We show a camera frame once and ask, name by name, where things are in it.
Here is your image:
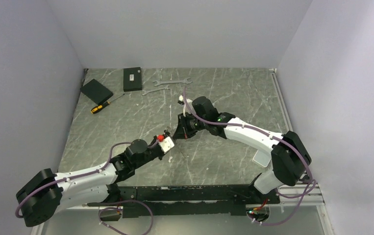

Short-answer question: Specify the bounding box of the yellow black screwdriver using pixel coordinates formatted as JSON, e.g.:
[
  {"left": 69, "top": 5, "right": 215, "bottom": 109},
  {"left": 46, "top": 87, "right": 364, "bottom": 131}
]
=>
[{"left": 91, "top": 93, "right": 125, "bottom": 114}]

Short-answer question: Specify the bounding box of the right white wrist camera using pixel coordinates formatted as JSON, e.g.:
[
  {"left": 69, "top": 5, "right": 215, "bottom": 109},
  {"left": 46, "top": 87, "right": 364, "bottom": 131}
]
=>
[{"left": 177, "top": 95, "right": 186, "bottom": 116}]

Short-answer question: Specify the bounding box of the upper silver wrench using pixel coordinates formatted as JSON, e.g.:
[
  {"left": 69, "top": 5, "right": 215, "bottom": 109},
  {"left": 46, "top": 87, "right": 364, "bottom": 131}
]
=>
[{"left": 153, "top": 77, "right": 193, "bottom": 86}]

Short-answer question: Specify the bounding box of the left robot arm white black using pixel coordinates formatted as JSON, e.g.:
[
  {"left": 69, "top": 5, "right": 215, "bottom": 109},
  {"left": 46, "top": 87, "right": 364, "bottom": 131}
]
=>
[{"left": 15, "top": 138, "right": 175, "bottom": 227}]

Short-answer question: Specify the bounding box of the flat black square box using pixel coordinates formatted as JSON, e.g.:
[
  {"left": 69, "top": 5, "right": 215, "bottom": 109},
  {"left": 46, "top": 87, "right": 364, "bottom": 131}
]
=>
[{"left": 80, "top": 79, "right": 113, "bottom": 105}]

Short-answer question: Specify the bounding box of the silver wrench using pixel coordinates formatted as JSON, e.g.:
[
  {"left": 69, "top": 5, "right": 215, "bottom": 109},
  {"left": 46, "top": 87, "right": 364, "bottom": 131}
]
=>
[
  {"left": 153, "top": 77, "right": 193, "bottom": 86},
  {"left": 141, "top": 85, "right": 171, "bottom": 95}
]

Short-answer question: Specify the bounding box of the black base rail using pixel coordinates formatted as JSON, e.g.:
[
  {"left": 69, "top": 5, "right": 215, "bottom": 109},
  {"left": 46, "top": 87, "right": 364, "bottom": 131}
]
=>
[{"left": 88, "top": 184, "right": 280, "bottom": 218}]

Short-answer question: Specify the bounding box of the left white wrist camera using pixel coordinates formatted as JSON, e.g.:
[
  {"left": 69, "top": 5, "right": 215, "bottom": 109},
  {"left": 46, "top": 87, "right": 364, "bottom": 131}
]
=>
[{"left": 157, "top": 130, "right": 175, "bottom": 154}]

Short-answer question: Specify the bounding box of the black box with label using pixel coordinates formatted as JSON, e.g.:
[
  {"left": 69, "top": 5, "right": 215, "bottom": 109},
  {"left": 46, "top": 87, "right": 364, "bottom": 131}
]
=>
[{"left": 123, "top": 67, "right": 143, "bottom": 93}]

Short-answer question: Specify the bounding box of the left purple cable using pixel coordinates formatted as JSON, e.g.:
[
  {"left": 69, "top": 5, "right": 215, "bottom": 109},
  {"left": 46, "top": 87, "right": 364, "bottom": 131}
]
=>
[{"left": 14, "top": 138, "right": 161, "bottom": 235}]

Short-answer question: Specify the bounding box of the lower silver wrench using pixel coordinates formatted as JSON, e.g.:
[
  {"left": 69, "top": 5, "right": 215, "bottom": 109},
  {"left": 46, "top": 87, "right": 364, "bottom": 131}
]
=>
[{"left": 141, "top": 85, "right": 171, "bottom": 95}]

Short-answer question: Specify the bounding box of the aluminium frame rail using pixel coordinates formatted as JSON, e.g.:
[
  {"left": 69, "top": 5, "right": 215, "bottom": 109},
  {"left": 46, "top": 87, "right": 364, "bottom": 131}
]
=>
[{"left": 276, "top": 183, "right": 325, "bottom": 206}]

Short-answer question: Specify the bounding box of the white square plastic lid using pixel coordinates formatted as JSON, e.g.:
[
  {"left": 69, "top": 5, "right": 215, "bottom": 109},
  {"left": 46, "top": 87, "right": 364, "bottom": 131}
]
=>
[{"left": 252, "top": 150, "right": 271, "bottom": 168}]

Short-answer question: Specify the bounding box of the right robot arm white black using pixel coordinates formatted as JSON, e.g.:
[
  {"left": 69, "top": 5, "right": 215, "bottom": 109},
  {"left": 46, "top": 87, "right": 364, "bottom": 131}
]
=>
[{"left": 173, "top": 95, "right": 312, "bottom": 203}]

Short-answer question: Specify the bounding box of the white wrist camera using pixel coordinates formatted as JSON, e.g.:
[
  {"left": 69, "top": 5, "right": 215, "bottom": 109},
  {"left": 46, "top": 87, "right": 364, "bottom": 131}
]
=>
[
  {"left": 177, "top": 95, "right": 186, "bottom": 116},
  {"left": 157, "top": 130, "right": 175, "bottom": 154}
]

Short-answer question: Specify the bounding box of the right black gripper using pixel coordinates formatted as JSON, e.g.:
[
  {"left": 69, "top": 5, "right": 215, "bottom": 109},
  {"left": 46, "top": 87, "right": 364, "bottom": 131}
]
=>
[{"left": 173, "top": 111, "right": 208, "bottom": 140}]

